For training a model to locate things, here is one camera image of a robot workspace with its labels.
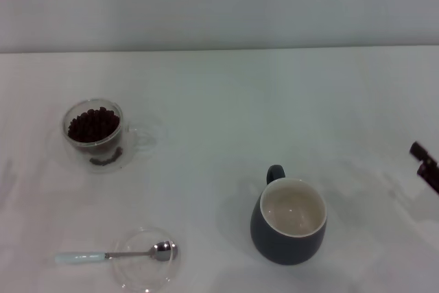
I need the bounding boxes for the clear glass saucer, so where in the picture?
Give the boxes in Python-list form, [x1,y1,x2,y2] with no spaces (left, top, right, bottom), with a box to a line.
[108,225,183,293]

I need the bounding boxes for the dark coffee beans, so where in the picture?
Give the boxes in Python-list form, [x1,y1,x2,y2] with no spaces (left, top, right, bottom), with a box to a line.
[67,106,123,167]

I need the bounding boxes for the double-walled glass cup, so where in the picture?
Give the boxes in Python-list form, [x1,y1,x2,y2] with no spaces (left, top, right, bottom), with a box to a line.
[60,98,158,174]

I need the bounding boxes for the spoon with light blue handle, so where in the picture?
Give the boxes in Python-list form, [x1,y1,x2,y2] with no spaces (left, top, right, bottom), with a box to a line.
[54,239,180,266]

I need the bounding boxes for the dark blue ceramic mug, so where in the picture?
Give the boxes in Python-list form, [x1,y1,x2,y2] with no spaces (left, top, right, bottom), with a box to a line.
[249,164,329,267]

